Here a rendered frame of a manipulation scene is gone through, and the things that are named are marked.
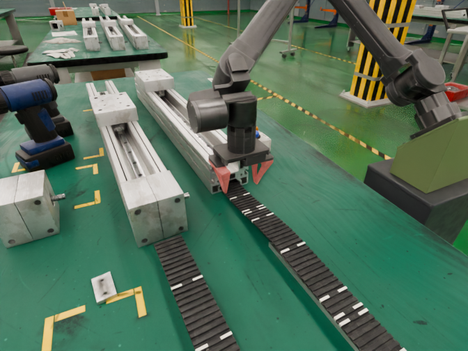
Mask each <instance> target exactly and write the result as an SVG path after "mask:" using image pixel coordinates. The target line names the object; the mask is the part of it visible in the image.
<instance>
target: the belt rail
mask: <svg viewBox="0 0 468 351"><path fill-rule="evenodd" d="M269 248H270V249H271V250H272V251H273V252H274V253H275V255H276V256H277V257H278V258H279V260H280V261H281V262H282V263H283V264H284V265H285V267H286V268H287V269H288V271H289V272H290V273H291V274H292V275H293V276H294V277H295V279H296V280H297V281H298V283H299V284H300V285H301V286H302V287H303V289H305V291H306V292H307V293H308V294H309V296H310V297H311V299H312V300H313V301H314V302H315V303H316V304H317V305H318V307H319V308H320V309H321V310H322V312H323V313H324V314H325V315H326V316H327V317H328V319H329V320H330V321H331V323H332V324H333V325H334V326H335V328H337V330H338V331H339V332H340V333H341V335H342V336H343V337H344V338H345V340H346V341H347V342H348V343H349V344H350V345H351V346H352V348H353V349H354V351H359V350H358V349H357V347H356V346H355V345H354V343H353V342H352V341H351V340H350V339H349V338H348V336H347V335H346V334H345V332H344V331H343V330H342V329H341V328H340V327H339V325H338V324H337V323H336V321H335V320H334V319H333V318H332V317H331V316H330V314H329V313H328V312H327V310H326V309H325V308H324V306H323V305H322V304H321V303H320V302H319V301H318V299H317V298H316V297H315V296H314V294H313V293H312V292H311V291H310V290H309V288H308V287H307V286H306V284H305V283H304V282H303V281H302V280H301V279H300V277H299V276H298V275H297V273H296V272H295V271H294V269H293V268H292V267H291V266H290V265H289V263H288V262H287V261H286V259H285V258H284V257H283V256H282V255H281V254H280V252H279V251H278V250H277V248H276V247H275V246H274V245H273V244H272V243H271V242H269Z"/></svg>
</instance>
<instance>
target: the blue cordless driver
mask: <svg viewBox="0 0 468 351"><path fill-rule="evenodd" d="M57 97H58V95H57V92H56V88H55V86H54V85H53V83H52V82H51V81H50V80H48V79H47V78H45V79H35V80H31V81H25V82H21V83H17V84H11V85H6V86H0V114H5V113H8V110H9V111H10V112H14V111H16V112H17V113H14V115H15V117H16V119H17V120H18V121H19V123H20V124H21V125H23V124H24V125H25V127H26V128H27V130H28V131H29V134H30V135H31V137H32V138H33V140H30V141H26V142H24V143H21V144H20V145H19V146H20V148H21V150H17V151H16V152H15V157H16V159H17V161H18V162H19V163H20V164H21V166H22V167H23V168H25V169H26V170H27V171H28V172H29V173H31V172H35V171H41V170H47V169H50V168H52V167H54V166H57V165H59V164H62V163H64V162H67V161H70V160H72V159H74V158H75V154H74V152H73V149H72V146H71V144H70V143H68V142H67V141H65V140H64V139H63V138H62V137H60V136H59V135H58V134H57V133H56V131H55V127H56V126H55V124H54V122H53V121H52V119H51V117H50V116H49V114H48V112H47V110H46V108H44V107H41V106H40V105H42V104H47V103H50V102H51V101H56V99H57Z"/></svg>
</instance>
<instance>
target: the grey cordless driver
mask: <svg viewBox="0 0 468 351"><path fill-rule="evenodd" d="M10 70H11V71H10V72H9V71H8V70H2V71H0V86H6V85H11V84H17V83H21V82H25V81H31V80H35V79H45V78H47V79H48V80H50V81H51V82H52V83H53V84H54V83H55V84H58V83H59V81H60V79H59V74H58V72H57V70H56V68H55V67H54V65H52V64H49V65H48V66H47V65H46V64H43V65H33V66H28V67H23V68H13V69H10ZM40 106H41V107H44V108H46V110H47V112H48V114H49V116H50V117H51V119H52V121H53V122H54V124H55V126H56V127H55V131H56V133H57V134H58V135H59V136H60V137H62V138H63V137H68V136H71V135H73V134H74V132H73V129H72V126H71V123H70V121H69V120H68V119H67V118H66V117H65V116H63V115H62V114H61V113H60V112H59V110H58V109H57V107H58V104H57V103H56V101H51V102H50V103H47V104H42V105H40ZM24 129H25V131H26V133H27V134H28V136H29V138H30V140H33V138H32V137H31V135H30V134H29V131H28V130H27V128H26V127H25V126H24Z"/></svg>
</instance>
